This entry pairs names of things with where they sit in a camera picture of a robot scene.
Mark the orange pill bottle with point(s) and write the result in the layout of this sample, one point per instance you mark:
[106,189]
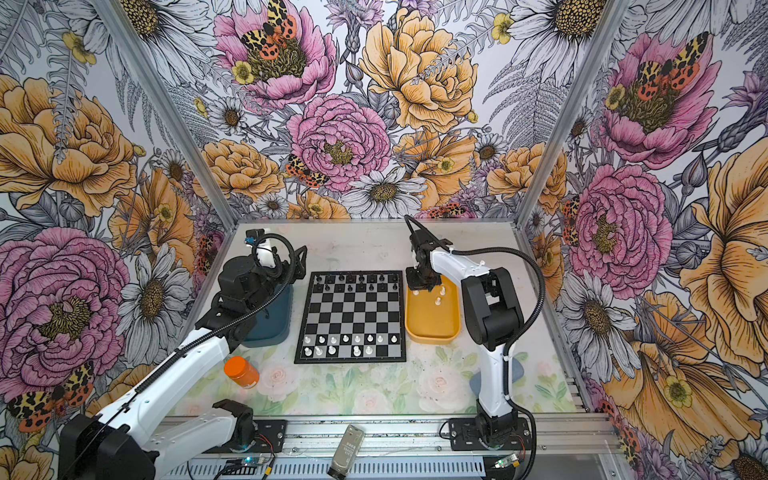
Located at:
[242,372]

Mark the black and white chessboard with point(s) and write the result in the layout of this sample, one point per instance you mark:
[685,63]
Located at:
[369,303]

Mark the aluminium front rail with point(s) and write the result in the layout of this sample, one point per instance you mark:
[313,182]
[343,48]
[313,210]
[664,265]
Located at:
[384,435]

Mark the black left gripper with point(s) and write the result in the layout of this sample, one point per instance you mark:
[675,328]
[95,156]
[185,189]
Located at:
[289,276]

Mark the yellow plastic tray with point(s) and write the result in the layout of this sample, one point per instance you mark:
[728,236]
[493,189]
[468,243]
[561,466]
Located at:
[433,317]

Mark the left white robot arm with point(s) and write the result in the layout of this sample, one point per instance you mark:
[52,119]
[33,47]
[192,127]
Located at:
[120,441]

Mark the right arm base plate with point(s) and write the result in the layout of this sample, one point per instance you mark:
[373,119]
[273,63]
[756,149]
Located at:
[475,434]

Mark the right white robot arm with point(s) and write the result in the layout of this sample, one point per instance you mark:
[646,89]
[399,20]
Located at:
[492,316]

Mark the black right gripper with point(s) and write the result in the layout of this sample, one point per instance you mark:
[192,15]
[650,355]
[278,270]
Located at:
[415,285]

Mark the silver usb hub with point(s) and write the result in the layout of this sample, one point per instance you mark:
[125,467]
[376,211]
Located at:
[346,452]

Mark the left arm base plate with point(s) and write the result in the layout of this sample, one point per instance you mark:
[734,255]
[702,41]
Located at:
[265,436]

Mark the teal plastic bin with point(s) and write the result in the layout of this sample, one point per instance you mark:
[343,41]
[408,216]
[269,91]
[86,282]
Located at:
[273,323]

